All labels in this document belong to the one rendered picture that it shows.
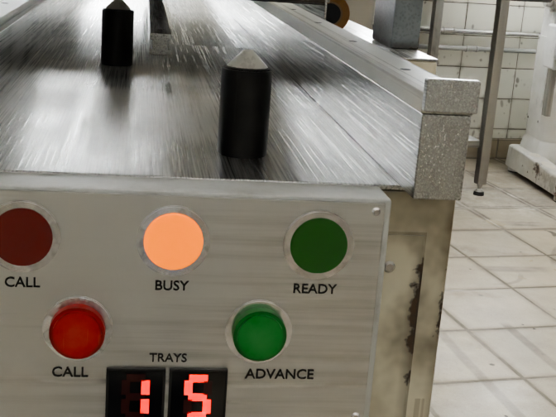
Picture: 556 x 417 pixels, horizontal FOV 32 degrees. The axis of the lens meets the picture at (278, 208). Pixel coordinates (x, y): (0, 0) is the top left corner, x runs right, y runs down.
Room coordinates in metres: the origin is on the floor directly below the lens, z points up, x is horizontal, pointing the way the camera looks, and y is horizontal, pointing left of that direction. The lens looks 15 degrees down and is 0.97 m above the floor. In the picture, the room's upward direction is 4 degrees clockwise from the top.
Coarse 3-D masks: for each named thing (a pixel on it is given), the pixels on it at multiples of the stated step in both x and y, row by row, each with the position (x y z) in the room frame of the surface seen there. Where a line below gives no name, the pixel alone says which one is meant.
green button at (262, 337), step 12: (252, 312) 0.51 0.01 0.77; (264, 312) 0.51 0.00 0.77; (240, 324) 0.51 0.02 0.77; (252, 324) 0.51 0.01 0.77; (264, 324) 0.51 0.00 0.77; (276, 324) 0.51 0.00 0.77; (240, 336) 0.51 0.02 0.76; (252, 336) 0.51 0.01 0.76; (264, 336) 0.51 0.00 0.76; (276, 336) 0.51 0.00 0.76; (240, 348) 0.51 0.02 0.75; (252, 348) 0.51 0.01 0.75; (264, 348) 0.51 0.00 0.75; (276, 348) 0.51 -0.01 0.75; (252, 360) 0.51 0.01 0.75; (264, 360) 0.51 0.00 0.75
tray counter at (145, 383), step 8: (128, 376) 0.50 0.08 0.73; (136, 376) 0.51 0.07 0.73; (144, 376) 0.51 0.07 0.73; (128, 384) 0.50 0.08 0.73; (144, 384) 0.51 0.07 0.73; (128, 392) 0.50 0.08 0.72; (144, 392) 0.51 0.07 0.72; (128, 400) 0.50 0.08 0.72; (144, 400) 0.51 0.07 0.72; (128, 408) 0.50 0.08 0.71; (144, 408) 0.51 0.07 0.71; (128, 416) 0.50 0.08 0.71; (136, 416) 0.51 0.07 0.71
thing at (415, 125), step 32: (224, 0) 1.89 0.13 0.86; (256, 32) 1.33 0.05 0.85; (288, 32) 1.04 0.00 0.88; (320, 32) 0.85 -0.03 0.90; (288, 64) 1.03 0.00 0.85; (320, 64) 0.84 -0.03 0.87; (352, 64) 0.71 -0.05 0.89; (384, 64) 0.65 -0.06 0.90; (320, 96) 0.83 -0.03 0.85; (352, 96) 0.71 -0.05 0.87; (384, 96) 0.62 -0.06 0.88; (416, 96) 0.54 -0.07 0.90; (448, 96) 0.53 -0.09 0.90; (352, 128) 0.70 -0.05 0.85; (384, 128) 0.61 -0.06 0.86; (416, 128) 0.54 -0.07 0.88; (448, 128) 0.53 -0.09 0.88; (384, 160) 0.60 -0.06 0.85; (416, 160) 0.53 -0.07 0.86; (448, 160) 0.53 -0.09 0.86; (416, 192) 0.53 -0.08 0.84; (448, 192) 0.53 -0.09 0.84
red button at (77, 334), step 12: (60, 312) 0.49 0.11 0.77; (72, 312) 0.49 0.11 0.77; (84, 312) 0.50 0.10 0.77; (96, 312) 0.50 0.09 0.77; (60, 324) 0.49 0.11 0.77; (72, 324) 0.49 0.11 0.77; (84, 324) 0.49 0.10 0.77; (96, 324) 0.49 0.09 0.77; (60, 336) 0.49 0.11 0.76; (72, 336) 0.49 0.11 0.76; (84, 336) 0.49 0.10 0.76; (96, 336) 0.49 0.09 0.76; (60, 348) 0.49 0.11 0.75; (72, 348) 0.49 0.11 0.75; (84, 348) 0.49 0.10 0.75; (96, 348) 0.50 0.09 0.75
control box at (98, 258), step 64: (0, 192) 0.50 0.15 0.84; (64, 192) 0.50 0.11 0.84; (128, 192) 0.51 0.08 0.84; (192, 192) 0.51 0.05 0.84; (256, 192) 0.52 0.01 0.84; (320, 192) 0.53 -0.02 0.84; (64, 256) 0.50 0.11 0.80; (128, 256) 0.51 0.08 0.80; (256, 256) 0.52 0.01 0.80; (384, 256) 0.53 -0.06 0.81; (0, 320) 0.50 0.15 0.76; (128, 320) 0.51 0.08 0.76; (192, 320) 0.51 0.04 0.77; (320, 320) 0.52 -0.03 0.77; (0, 384) 0.50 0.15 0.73; (64, 384) 0.50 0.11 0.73; (256, 384) 0.52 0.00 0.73; (320, 384) 0.52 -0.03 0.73
